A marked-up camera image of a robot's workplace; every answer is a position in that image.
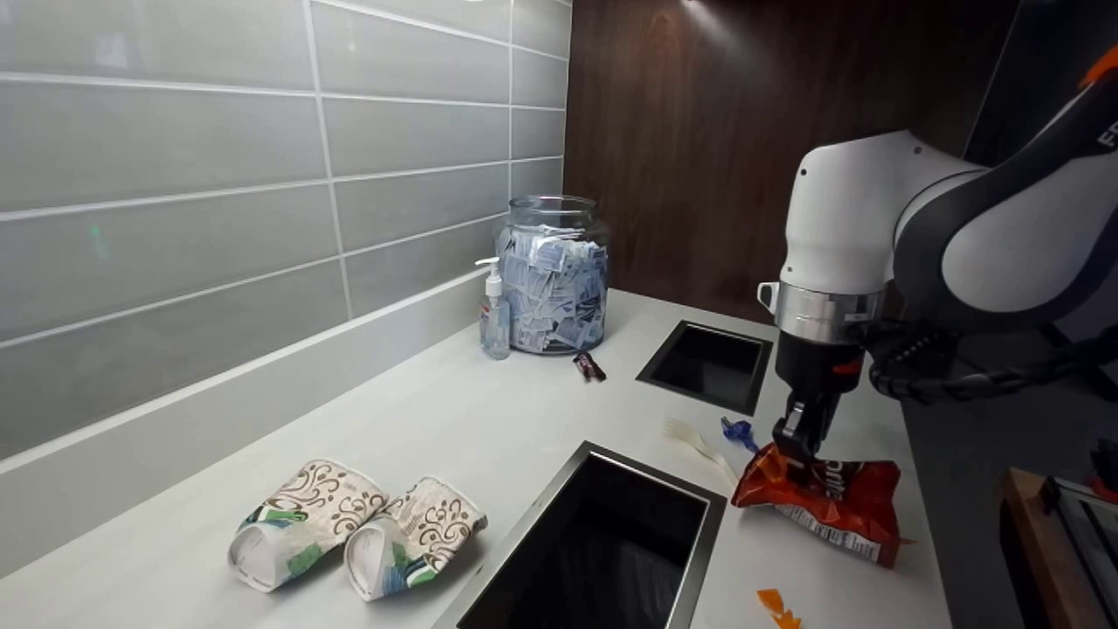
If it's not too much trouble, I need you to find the large steel-framed counter bin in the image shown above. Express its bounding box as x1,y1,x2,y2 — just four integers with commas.
432,438,731,629

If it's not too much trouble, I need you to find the red Doritos chip bag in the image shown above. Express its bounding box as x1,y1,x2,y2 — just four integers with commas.
727,445,910,572

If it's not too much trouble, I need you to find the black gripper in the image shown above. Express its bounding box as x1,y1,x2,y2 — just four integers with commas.
769,331,869,487

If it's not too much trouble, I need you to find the blue crumpled wrapper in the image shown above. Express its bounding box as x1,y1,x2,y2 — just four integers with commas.
715,413,767,459

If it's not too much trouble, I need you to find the clear pump sanitizer bottle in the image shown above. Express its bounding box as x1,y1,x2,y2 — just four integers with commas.
472,255,519,362

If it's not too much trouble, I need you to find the brown Snickers candy bar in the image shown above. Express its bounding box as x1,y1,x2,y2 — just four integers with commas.
565,345,613,389

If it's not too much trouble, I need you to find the grey metal rack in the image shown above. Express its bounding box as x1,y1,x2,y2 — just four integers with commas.
1044,470,1118,591

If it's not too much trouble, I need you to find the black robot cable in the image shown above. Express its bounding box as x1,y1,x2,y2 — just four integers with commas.
866,330,1118,408

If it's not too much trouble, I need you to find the wooden side table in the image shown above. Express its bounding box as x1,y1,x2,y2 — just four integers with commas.
1000,464,1118,629

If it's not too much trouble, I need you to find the glass jar with blue packets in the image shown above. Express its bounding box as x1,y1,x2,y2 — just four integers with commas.
497,191,614,355

